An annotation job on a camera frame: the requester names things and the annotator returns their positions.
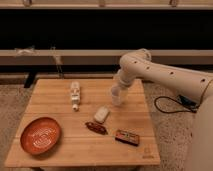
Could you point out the blue power adapter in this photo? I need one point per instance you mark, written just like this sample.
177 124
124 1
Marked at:
186 101

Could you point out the white plastic bottle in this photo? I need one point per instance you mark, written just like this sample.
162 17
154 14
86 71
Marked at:
75 95

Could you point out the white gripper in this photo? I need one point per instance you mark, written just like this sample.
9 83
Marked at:
123 79

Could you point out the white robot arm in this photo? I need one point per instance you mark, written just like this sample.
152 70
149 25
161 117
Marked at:
195 85

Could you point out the wooden table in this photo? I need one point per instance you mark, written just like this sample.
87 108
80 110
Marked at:
79 146

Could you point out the brown rectangular tin box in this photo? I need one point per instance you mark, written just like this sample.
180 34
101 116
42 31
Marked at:
127 137

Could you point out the long beige bench rail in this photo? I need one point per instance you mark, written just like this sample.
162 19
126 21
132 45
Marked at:
103 57

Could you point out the orange ceramic bowl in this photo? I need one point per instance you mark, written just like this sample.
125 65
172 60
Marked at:
40 135

